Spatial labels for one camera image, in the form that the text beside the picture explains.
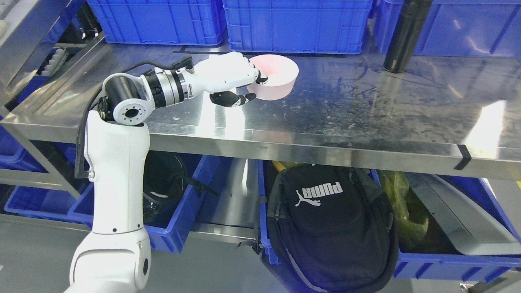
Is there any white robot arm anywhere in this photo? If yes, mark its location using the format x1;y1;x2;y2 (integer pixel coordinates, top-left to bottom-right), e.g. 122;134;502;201
66;66;207;293

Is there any black motorcycle helmet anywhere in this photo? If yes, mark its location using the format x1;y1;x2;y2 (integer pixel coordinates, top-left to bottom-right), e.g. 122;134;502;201
143;151;188;225

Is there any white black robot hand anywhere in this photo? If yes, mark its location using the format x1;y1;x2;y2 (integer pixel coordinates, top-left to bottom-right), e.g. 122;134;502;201
182;52;268;107

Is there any pink ikea bowl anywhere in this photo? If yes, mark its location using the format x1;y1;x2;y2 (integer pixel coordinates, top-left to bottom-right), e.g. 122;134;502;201
246;54;299;101

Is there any black thermos bottle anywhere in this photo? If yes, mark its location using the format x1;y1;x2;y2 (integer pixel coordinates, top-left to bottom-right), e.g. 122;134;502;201
384;0;432;74

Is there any blue crate top left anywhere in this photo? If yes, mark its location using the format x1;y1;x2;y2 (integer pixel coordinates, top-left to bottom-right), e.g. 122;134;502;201
87;0;226;46

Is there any blue crate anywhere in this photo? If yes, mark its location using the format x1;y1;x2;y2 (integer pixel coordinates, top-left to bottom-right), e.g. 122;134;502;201
223;0;373;55
374;0;521;58
87;0;226;46

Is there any grey plastic panel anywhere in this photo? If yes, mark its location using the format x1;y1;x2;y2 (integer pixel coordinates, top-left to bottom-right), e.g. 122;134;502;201
405;173;521;256

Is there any black puma backpack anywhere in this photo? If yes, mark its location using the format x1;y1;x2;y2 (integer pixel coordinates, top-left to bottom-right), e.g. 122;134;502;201
258;164;398;293

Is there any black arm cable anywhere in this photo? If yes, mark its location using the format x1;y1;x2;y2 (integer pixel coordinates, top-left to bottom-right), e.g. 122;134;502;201
74;57;193;179

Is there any blue bin lower right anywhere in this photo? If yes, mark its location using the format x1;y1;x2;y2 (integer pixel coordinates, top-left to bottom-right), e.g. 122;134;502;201
257;161;521;282

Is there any yellow plastic bag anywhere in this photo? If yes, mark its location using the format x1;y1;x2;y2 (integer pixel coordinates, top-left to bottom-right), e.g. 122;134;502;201
377;170;429;249

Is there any blue crate top middle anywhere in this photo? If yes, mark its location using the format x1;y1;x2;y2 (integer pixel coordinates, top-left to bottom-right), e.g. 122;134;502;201
223;0;373;55

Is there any blue bin with helmet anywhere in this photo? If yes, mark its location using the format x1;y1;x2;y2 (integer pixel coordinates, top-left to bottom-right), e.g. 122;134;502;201
67;153;228;254

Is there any blue crate top right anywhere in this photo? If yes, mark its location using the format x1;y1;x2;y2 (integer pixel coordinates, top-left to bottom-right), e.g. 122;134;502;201
374;0;521;58

